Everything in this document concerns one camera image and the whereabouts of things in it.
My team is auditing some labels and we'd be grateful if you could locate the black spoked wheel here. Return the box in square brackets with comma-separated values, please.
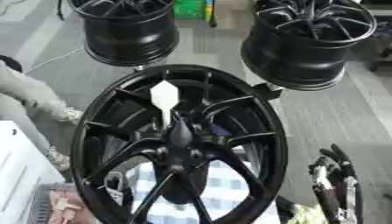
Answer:
[68, 64, 290, 224]

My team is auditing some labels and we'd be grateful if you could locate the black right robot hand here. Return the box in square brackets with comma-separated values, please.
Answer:
[307, 143, 365, 224]

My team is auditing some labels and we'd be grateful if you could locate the white cable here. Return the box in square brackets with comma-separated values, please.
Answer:
[23, 47, 86, 74]

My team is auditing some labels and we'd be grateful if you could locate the white box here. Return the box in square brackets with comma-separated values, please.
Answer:
[0, 120, 67, 224]

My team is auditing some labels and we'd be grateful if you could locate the green box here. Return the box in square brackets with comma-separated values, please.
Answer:
[171, 0, 214, 22]

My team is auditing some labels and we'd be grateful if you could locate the white pin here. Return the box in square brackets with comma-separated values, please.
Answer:
[148, 80, 181, 130]

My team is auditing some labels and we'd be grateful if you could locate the black wheel rim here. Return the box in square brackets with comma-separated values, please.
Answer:
[240, 0, 379, 91]
[66, 0, 181, 67]

